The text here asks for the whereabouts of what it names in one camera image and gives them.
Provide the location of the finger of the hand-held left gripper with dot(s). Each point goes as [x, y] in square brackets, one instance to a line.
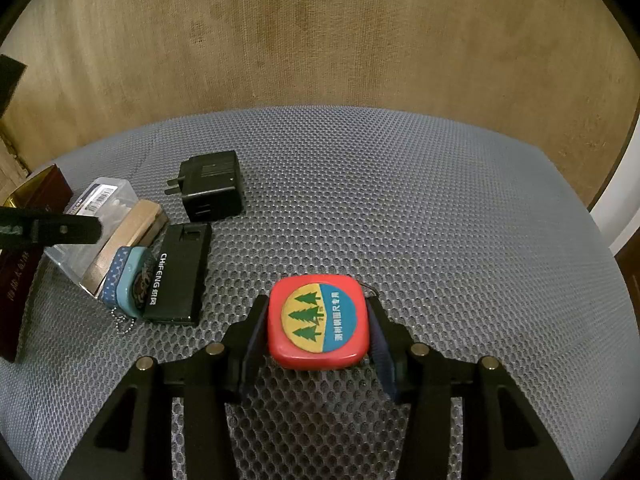
[60, 230]

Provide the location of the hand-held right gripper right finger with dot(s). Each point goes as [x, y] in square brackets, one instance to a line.
[382, 360]

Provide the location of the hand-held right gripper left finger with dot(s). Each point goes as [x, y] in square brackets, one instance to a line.
[251, 355]

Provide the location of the clear plastic box white label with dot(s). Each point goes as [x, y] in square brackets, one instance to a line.
[100, 200]

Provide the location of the dark red tin box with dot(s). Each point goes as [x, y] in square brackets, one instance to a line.
[20, 280]

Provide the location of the red tape measure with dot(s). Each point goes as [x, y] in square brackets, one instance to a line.
[317, 322]

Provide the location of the black power adapter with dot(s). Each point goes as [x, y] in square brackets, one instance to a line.
[210, 185]

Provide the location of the brushed metal block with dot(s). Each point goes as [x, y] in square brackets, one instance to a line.
[135, 225]

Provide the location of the black rectangular box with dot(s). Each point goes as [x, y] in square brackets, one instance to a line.
[180, 270]

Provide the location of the brown wooden door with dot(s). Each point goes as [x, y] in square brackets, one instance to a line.
[631, 285]

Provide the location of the white door frame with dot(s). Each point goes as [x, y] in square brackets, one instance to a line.
[617, 195]

